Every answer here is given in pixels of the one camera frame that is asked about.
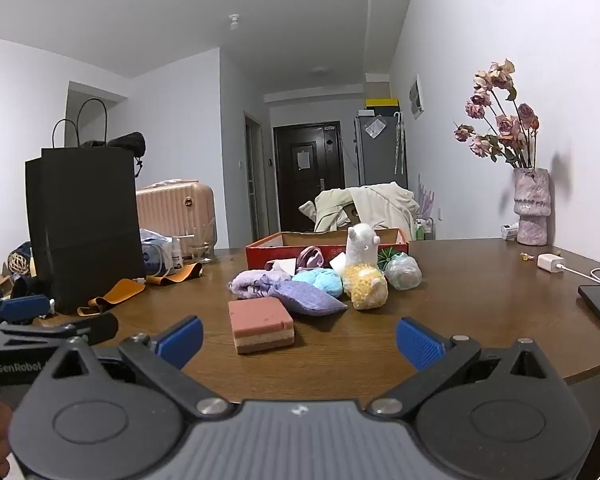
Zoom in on pink ribbed suitcase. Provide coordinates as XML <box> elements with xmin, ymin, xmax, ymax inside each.
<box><xmin>136</xmin><ymin>178</ymin><xmax>216</xmax><ymax>251</ymax></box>

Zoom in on folded pale umbrella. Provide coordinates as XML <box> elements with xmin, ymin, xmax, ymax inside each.
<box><xmin>392</xmin><ymin>112</ymin><xmax>406</xmax><ymax>176</ymax></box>

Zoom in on rattan ball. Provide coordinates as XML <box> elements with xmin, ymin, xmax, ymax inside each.
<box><xmin>7</xmin><ymin>252</ymin><xmax>31</xmax><ymax>276</ymax></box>

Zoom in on black paper bag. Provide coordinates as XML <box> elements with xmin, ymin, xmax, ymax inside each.
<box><xmin>25</xmin><ymin>98</ymin><xmax>146</xmax><ymax>316</ymax></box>

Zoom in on white and yellow alpaca plush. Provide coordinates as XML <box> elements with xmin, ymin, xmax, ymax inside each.
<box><xmin>341</xmin><ymin>223</ymin><xmax>388</xmax><ymax>310</ymax></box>

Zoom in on purple cloth sachet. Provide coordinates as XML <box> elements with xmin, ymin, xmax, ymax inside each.
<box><xmin>270</xmin><ymin>280</ymin><xmax>348</xmax><ymax>317</ymax></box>

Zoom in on beige coat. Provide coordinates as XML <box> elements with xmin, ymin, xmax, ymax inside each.
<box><xmin>299</xmin><ymin>183</ymin><xmax>420</xmax><ymax>233</ymax></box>

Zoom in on plastic bag with bottles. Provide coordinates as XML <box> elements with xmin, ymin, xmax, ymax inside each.
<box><xmin>140</xmin><ymin>228</ymin><xmax>176</xmax><ymax>276</ymax></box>

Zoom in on white charger cable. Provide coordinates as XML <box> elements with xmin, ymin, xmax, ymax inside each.
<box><xmin>555</xmin><ymin>262</ymin><xmax>600</xmax><ymax>291</ymax></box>

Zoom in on dark entrance door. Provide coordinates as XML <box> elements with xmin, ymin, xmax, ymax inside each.
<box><xmin>273</xmin><ymin>121</ymin><xmax>346</xmax><ymax>233</ymax></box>

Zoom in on pink textured vase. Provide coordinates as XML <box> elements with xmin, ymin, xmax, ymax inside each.
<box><xmin>512</xmin><ymin>167</ymin><xmax>552</xmax><ymax>247</ymax></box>

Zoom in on white usb cable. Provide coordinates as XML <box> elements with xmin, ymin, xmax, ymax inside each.
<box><xmin>132</xmin><ymin>245</ymin><xmax>179</xmax><ymax>283</ymax></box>

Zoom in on blue plush toy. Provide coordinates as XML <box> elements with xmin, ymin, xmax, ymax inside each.
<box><xmin>292</xmin><ymin>268</ymin><xmax>343</xmax><ymax>298</ymax></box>

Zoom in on clear glass jar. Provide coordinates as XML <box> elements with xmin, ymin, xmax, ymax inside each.
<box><xmin>187</xmin><ymin>220</ymin><xmax>217</xmax><ymax>264</ymax></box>

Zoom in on purple lavender bunch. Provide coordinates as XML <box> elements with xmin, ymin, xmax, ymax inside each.
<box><xmin>414</xmin><ymin>174</ymin><xmax>436</xmax><ymax>221</ymax></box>

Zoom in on purple satin scrunchie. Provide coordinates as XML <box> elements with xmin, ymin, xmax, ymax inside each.
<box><xmin>296</xmin><ymin>246</ymin><xmax>326</xmax><ymax>271</ymax></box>

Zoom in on white triangular sponge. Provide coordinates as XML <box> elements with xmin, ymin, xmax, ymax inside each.
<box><xmin>266</xmin><ymin>259</ymin><xmax>301</xmax><ymax>276</ymax></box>

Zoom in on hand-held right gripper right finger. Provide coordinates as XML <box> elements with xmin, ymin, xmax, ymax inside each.
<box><xmin>367</xmin><ymin>317</ymin><xmax>556</xmax><ymax>418</ymax></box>

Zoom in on bubble wrap bundle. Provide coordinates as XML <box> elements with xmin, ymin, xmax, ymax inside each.
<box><xmin>384</xmin><ymin>253</ymin><xmax>423</xmax><ymax>292</ymax></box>

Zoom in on red cardboard box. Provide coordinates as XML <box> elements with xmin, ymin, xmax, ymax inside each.
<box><xmin>245</xmin><ymin>228</ymin><xmax>410</xmax><ymax>273</ymax></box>

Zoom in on black fabric pouch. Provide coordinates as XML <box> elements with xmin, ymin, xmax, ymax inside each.
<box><xmin>82</xmin><ymin>131</ymin><xmax>147</xmax><ymax>178</ymax></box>

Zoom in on grey interior door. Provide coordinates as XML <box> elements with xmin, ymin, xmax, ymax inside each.
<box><xmin>244</xmin><ymin>114</ymin><xmax>268</xmax><ymax>243</ymax></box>

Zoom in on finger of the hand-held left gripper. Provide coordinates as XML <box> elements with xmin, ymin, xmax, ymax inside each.
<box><xmin>0</xmin><ymin>295</ymin><xmax>53</xmax><ymax>325</ymax></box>
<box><xmin>55</xmin><ymin>312</ymin><xmax>120</xmax><ymax>347</ymax></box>

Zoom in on framed wall picture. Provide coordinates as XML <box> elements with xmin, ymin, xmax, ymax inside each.
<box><xmin>409</xmin><ymin>74</ymin><xmax>425</xmax><ymax>120</ymax></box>

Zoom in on dried pink roses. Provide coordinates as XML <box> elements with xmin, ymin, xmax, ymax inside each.
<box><xmin>453</xmin><ymin>58</ymin><xmax>540</xmax><ymax>170</ymax></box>

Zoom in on brown cardboard carton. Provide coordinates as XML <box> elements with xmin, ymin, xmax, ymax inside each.
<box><xmin>337</xmin><ymin>202</ymin><xmax>361</xmax><ymax>227</ymax></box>

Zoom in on purple fluffy scrunchie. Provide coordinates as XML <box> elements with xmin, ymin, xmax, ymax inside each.
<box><xmin>228</xmin><ymin>269</ymin><xmax>293</xmax><ymax>297</ymax></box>

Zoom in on grey refrigerator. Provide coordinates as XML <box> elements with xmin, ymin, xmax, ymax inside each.
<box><xmin>355</xmin><ymin>114</ymin><xmax>408</xmax><ymax>191</ymax></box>

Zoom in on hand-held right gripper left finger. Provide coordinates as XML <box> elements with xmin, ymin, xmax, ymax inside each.
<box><xmin>45</xmin><ymin>316</ymin><xmax>233</xmax><ymax>420</ymax></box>

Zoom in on orange mat at left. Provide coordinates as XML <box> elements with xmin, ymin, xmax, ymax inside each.
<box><xmin>77</xmin><ymin>278</ymin><xmax>146</xmax><ymax>317</ymax></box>

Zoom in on pink sponge block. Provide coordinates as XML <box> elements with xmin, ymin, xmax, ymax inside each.
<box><xmin>228</xmin><ymin>296</ymin><xmax>296</xmax><ymax>356</ymax></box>

